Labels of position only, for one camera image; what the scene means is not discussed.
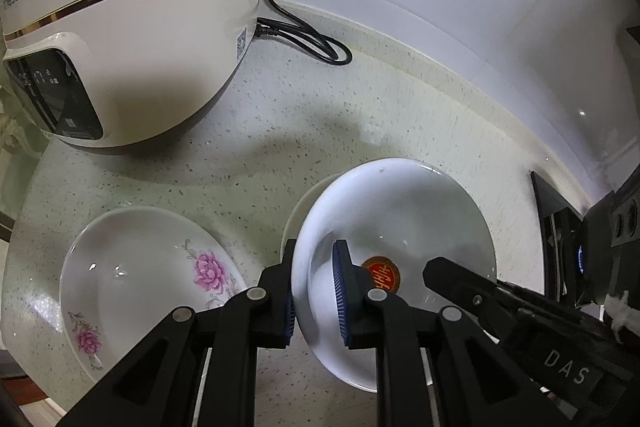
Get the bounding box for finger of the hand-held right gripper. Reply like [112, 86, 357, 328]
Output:
[422, 257, 521, 343]

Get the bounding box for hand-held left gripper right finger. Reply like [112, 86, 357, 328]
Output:
[332, 239, 566, 427]

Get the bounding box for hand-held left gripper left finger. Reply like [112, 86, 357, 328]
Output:
[60, 239, 296, 427]

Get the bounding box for white bowl red emblem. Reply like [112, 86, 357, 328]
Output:
[291, 158, 498, 394]

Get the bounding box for large white floral bowl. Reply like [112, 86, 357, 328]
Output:
[281, 174, 346, 258]

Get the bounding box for large white floral plate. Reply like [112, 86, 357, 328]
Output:
[59, 206, 248, 400]

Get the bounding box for black stove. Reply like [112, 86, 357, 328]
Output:
[530, 171, 586, 305]

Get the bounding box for cream rice cooker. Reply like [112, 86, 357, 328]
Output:
[0, 0, 291, 156]

